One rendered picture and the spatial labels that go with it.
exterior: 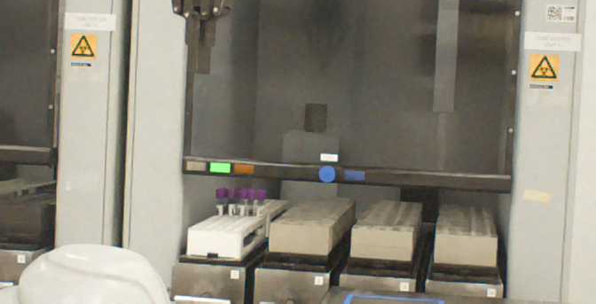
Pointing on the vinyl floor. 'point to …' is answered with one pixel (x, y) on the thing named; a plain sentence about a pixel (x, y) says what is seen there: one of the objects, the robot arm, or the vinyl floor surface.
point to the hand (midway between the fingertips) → (199, 46)
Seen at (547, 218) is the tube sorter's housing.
